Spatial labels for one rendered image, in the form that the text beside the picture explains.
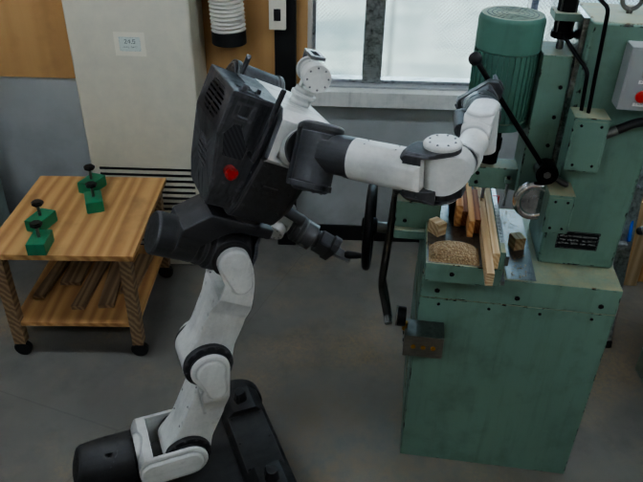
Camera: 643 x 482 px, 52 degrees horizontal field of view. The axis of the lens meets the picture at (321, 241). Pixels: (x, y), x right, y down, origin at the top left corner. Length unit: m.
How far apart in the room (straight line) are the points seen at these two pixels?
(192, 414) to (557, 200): 1.21
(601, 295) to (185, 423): 1.27
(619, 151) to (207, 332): 1.23
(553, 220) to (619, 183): 0.22
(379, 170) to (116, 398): 1.72
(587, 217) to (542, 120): 0.32
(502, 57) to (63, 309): 2.01
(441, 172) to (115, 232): 1.68
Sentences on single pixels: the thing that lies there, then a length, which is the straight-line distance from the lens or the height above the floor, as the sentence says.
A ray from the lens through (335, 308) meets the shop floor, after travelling 3.12.
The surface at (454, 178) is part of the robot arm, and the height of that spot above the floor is 1.32.
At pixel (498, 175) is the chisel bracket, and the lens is 2.05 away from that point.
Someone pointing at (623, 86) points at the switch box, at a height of 1.38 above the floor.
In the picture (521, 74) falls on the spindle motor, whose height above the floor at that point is 1.37.
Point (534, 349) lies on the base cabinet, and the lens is 2.20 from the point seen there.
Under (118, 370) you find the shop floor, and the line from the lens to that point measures 2.90.
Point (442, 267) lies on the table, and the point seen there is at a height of 0.89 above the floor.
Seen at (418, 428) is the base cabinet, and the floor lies 0.14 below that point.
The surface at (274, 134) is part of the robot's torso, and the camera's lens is 1.53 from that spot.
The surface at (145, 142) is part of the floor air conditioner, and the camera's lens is 3.16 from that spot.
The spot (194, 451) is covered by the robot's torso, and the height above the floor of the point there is 0.32.
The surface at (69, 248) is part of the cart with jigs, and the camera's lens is 2.71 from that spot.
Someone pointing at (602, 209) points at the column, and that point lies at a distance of 2.07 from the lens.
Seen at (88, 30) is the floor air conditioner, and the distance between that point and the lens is 3.05.
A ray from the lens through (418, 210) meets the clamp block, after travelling 2.04.
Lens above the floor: 1.93
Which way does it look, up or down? 32 degrees down
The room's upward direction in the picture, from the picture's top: 1 degrees clockwise
